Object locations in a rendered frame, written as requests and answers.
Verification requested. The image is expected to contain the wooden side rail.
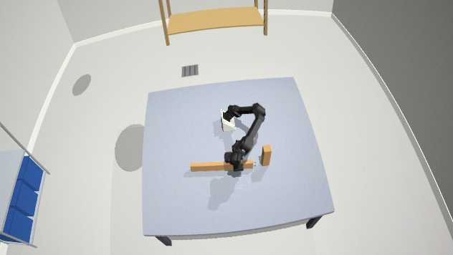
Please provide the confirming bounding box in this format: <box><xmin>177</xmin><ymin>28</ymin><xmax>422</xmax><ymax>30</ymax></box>
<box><xmin>190</xmin><ymin>160</ymin><xmax>257</xmax><ymax>172</ymax></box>

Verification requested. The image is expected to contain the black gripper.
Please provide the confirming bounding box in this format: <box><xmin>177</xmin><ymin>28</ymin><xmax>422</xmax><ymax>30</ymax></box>
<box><xmin>233</xmin><ymin>161</ymin><xmax>244</xmax><ymax>172</ymax></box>

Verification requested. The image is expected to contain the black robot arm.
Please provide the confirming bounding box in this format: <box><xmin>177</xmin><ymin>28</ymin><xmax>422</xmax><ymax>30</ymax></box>
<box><xmin>223</xmin><ymin>103</ymin><xmax>266</xmax><ymax>165</ymax></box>

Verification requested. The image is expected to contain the wooden post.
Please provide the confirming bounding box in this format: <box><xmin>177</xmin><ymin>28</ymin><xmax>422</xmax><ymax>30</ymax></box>
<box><xmin>262</xmin><ymin>144</ymin><xmax>272</xmax><ymax>166</ymax></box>

